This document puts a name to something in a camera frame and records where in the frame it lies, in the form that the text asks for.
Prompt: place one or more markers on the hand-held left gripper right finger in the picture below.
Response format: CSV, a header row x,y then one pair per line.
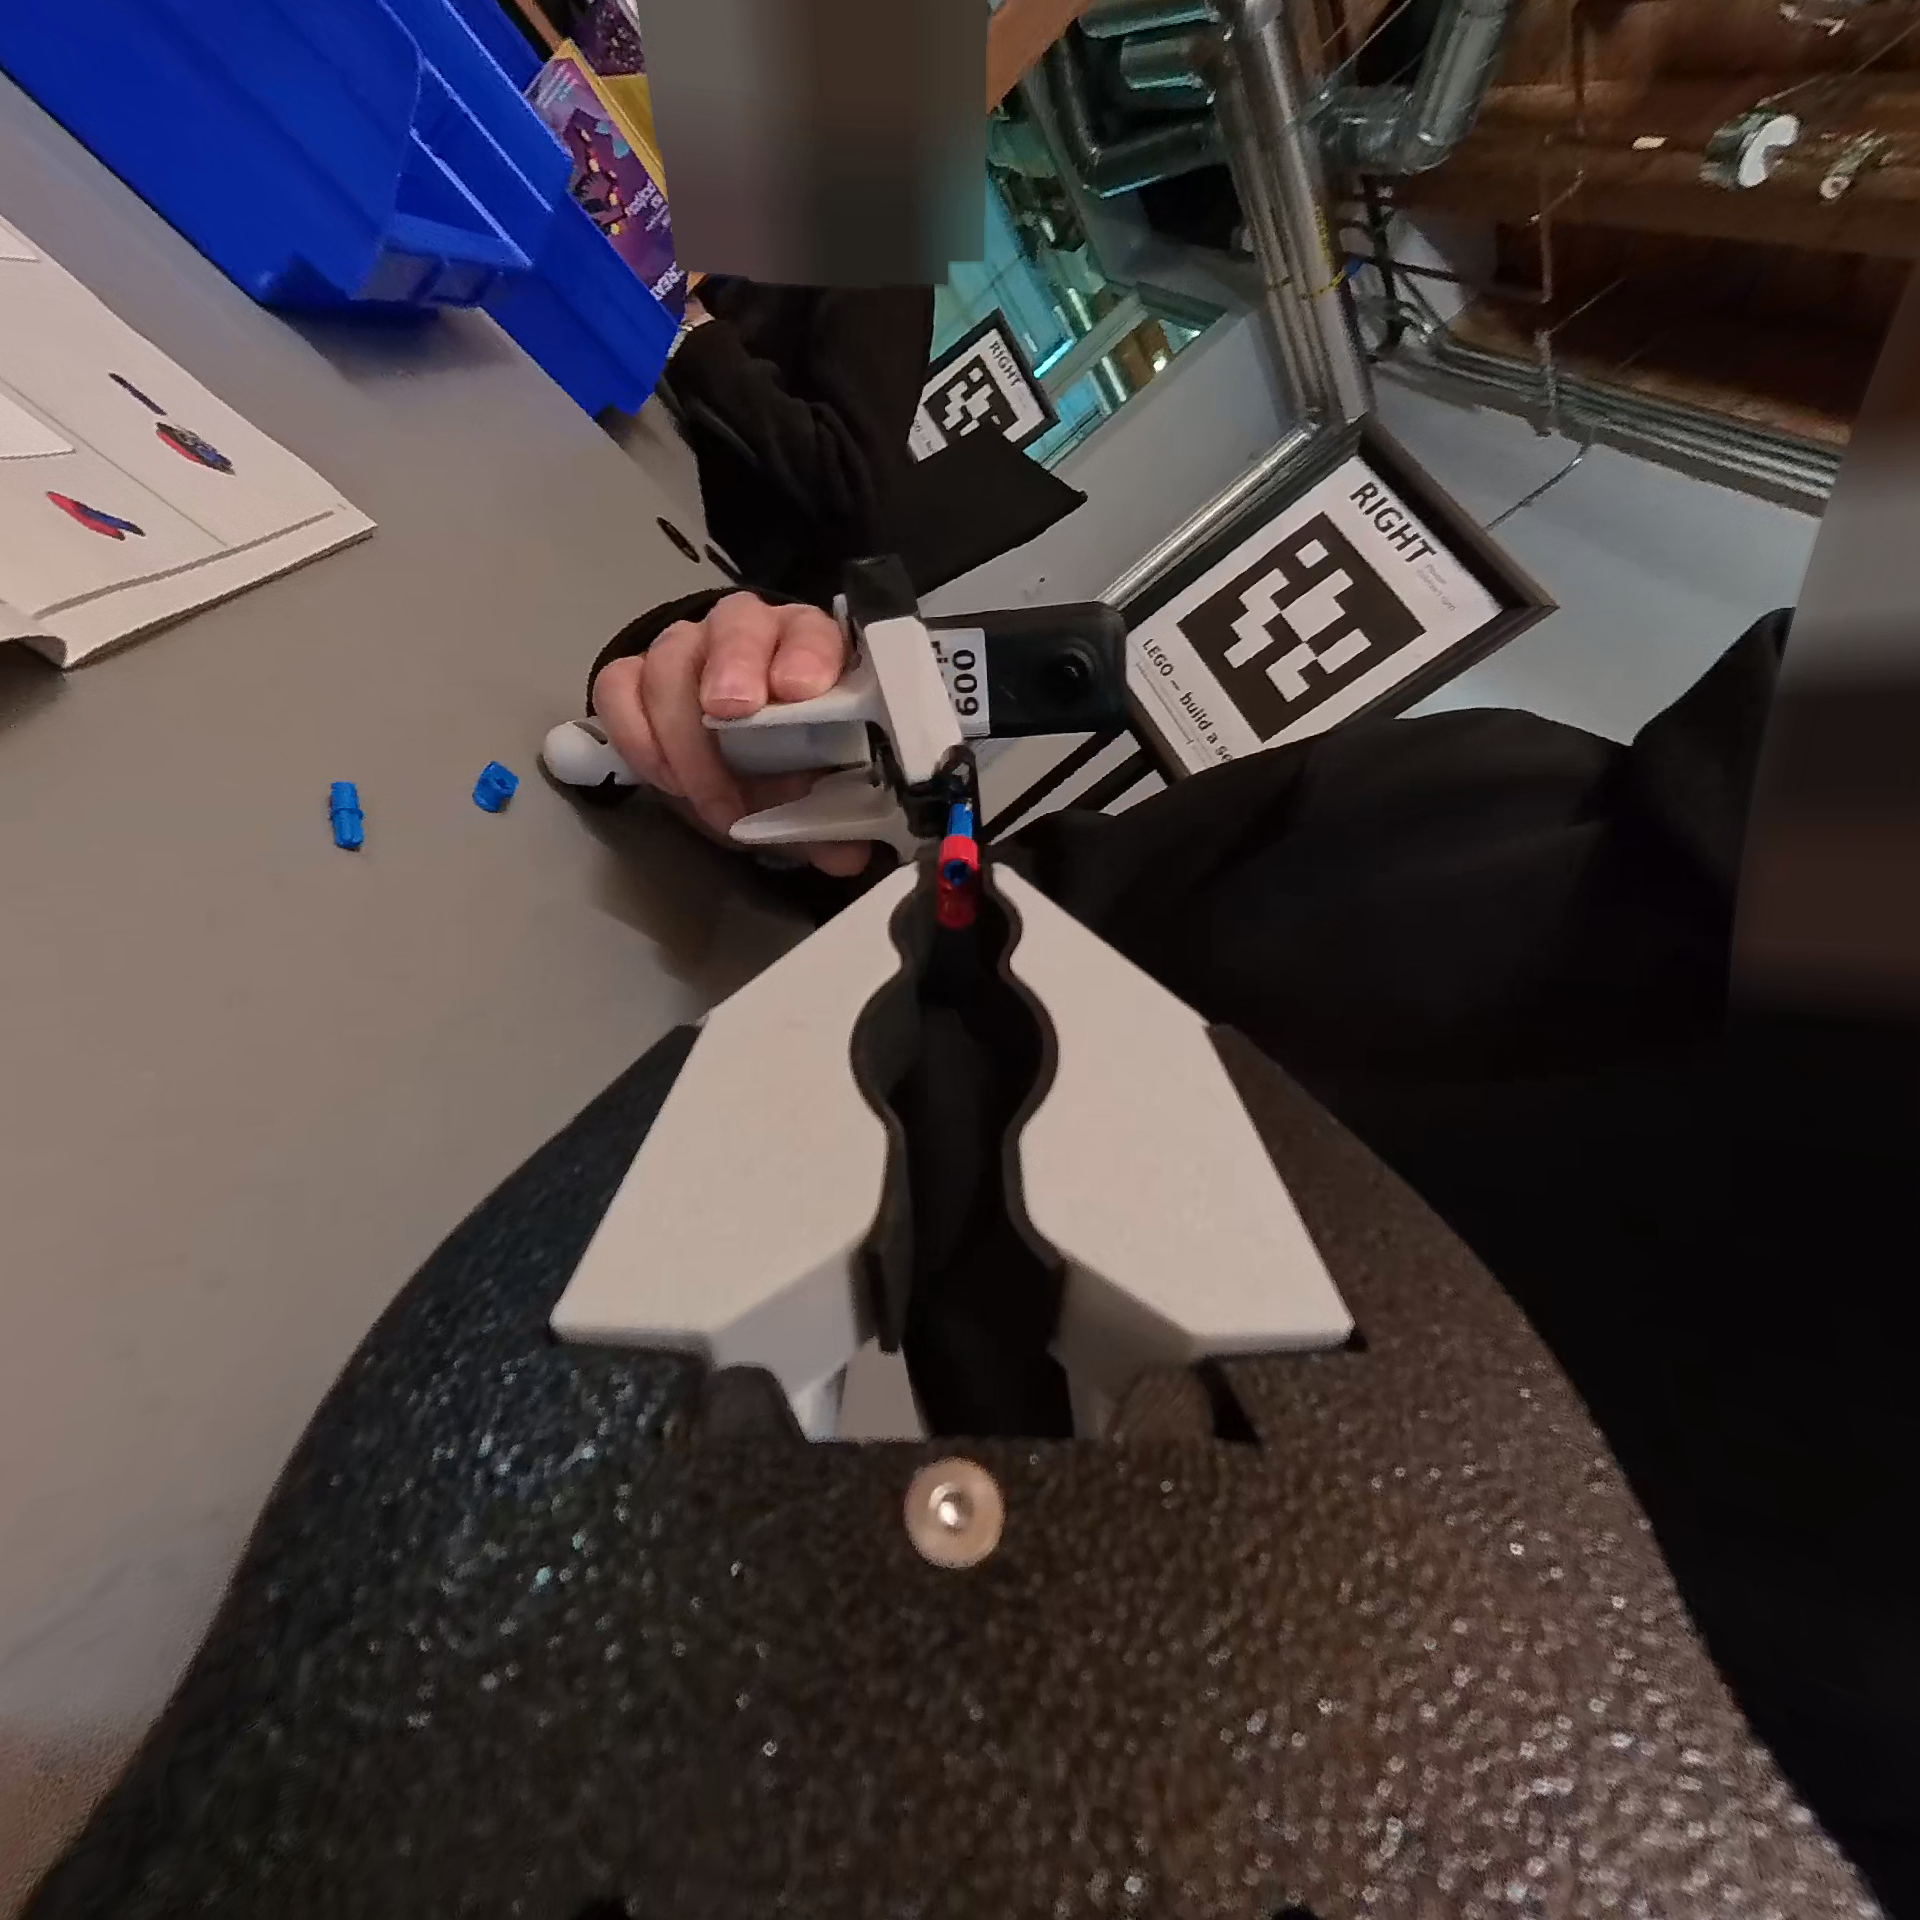
x,y
1184,1184

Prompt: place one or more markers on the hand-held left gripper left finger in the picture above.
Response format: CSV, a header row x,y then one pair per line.
x,y
722,1184

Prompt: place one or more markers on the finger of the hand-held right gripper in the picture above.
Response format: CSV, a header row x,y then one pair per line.
x,y
914,690

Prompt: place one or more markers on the black lego connector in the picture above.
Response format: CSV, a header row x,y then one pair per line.
x,y
962,777

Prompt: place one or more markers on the long blue lego pin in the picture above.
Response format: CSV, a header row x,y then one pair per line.
x,y
962,822

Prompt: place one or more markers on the red lego connector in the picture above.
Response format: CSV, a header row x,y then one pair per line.
x,y
950,902

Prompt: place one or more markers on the blue lego bush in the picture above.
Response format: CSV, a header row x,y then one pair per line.
x,y
495,786

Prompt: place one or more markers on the short blue lego pin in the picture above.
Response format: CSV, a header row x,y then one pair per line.
x,y
347,815

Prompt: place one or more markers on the person's right forearm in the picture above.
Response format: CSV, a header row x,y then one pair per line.
x,y
1349,870

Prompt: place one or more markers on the purple lego box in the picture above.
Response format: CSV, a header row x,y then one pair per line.
x,y
600,182

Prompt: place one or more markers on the person's right hand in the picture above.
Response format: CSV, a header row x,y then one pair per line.
x,y
675,705

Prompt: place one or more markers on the black framed tag sign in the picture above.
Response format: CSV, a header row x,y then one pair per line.
x,y
984,390
1320,616

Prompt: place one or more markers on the blue storage bin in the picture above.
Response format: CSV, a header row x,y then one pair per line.
x,y
600,345
224,120

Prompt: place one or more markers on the open instruction booklet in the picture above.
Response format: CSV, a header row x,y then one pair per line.
x,y
150,494

